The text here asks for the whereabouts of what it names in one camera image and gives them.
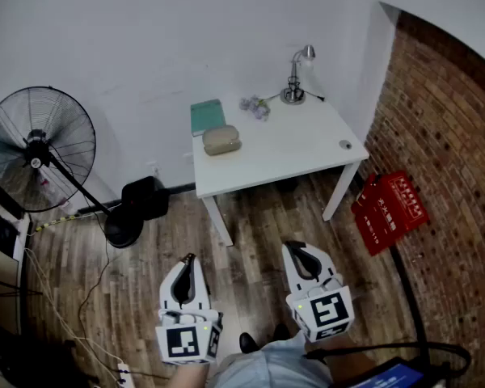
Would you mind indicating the beige glasses case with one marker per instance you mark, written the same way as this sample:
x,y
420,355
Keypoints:
x,y
222,140

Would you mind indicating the person's right forearm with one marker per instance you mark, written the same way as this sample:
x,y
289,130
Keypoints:
x,y
343,358

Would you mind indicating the white power strip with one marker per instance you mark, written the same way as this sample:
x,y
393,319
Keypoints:
x,y
125,374

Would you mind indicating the person's light blue clothing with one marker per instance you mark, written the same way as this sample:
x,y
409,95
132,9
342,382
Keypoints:
x,y
271,366

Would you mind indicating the person's left forearm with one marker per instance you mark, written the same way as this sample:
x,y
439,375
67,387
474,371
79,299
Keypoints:
x,y
190,376

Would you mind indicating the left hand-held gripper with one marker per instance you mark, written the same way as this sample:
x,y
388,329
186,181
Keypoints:
x,y
182,340

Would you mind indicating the yellow black striped strip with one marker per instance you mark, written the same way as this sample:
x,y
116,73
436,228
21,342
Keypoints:
x,y
56,221

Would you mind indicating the silver desk lamp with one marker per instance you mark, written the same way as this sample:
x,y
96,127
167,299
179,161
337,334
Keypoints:
x,y
294,91

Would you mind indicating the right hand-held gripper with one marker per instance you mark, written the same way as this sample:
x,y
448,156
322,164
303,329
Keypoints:
x,y
327,309

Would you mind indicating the purple artificial flower sprig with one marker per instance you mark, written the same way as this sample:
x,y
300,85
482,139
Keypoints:
x,y
256,106

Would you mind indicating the white wall socket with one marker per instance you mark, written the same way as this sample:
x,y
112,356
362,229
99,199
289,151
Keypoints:
x,y
153,169

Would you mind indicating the white table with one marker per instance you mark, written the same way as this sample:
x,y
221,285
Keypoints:
x,y
283,148

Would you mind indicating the black bag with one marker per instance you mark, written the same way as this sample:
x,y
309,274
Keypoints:
x,y
145,196

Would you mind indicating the person's black shoe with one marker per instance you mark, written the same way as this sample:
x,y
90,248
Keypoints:
x,y
282,333
248,342

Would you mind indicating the teal book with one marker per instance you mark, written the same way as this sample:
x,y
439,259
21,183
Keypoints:
x,y
207,116

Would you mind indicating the black standing fan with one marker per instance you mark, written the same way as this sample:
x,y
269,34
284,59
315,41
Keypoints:
x,y
36,152

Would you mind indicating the black tablet with blue screen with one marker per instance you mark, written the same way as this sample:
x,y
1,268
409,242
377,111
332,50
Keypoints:
x,y
388,378

